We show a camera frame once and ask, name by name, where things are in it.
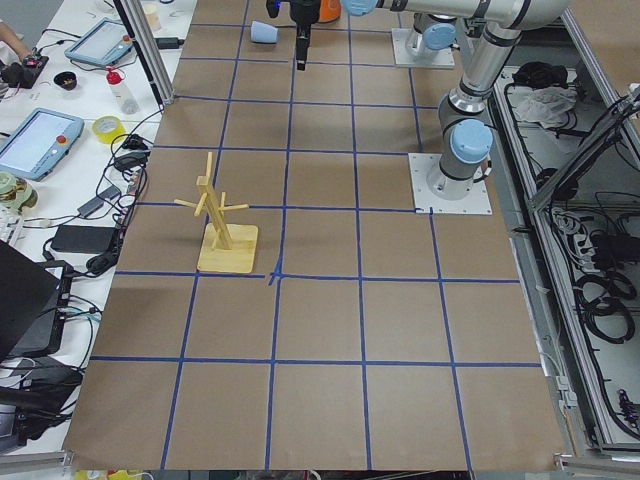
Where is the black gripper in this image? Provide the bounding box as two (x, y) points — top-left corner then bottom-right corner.
(266, 0), (320, 71)

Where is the light blue paper cup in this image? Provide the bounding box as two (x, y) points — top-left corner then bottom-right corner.
(250, 21), (279, 44)

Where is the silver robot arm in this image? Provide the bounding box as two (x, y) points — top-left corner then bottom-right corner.
(342, 1), (569, 184)
(289, 1), (456, 71)

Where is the wooden cup rack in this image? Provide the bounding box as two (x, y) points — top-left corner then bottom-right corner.
(174, 152), (259, 274)

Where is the red cap squeeze bottle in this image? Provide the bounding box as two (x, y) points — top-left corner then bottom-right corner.
(106, 67), (139, 115)

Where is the upper teach pendant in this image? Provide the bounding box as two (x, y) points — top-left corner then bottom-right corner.
(64, 18), (133, 67)

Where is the teach pendant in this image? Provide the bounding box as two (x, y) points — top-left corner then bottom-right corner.
(1, 108), (84, 181)
(64, 18), (133, 67)

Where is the yellow tape roll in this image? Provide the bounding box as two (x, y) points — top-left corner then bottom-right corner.
(92, 115), (126, 144)

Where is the black bowl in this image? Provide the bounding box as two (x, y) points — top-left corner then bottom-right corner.
(54, 71), (78, 91)

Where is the white crumpled cloth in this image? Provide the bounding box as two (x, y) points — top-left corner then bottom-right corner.
(515, 87), (577, 128)

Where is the lower teach pendant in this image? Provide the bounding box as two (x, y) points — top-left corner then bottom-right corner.
(1, 108), (84, 181)

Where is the black power adapter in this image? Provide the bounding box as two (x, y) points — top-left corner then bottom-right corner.
(51, 225), (116, 254)

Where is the black laptop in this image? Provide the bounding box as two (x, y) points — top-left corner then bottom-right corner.
(1, 243), (72, 360)

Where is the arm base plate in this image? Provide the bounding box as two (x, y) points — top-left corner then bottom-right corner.
(408, 153), (492, 215)
(391, 28), (455, 69)

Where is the aluminium frame post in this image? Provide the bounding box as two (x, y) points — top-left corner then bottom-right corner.
(113, 0), (174, 107)

